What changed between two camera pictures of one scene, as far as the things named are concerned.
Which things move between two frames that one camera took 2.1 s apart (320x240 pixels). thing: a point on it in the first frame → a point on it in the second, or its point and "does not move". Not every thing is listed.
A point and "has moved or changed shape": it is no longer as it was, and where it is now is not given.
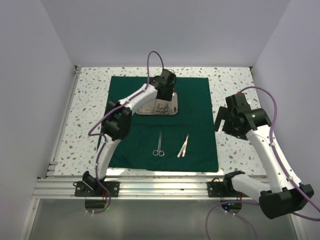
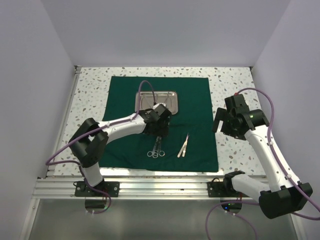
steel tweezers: x=183 y=147 does not move
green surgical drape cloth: x=184 y=142 does not move
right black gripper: x=224 y=114 does not move
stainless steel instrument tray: x=160 y=106 does not move
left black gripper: x=168 y=96 → x=163 y=131
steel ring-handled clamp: x=166 y=110 has moved or changed shape
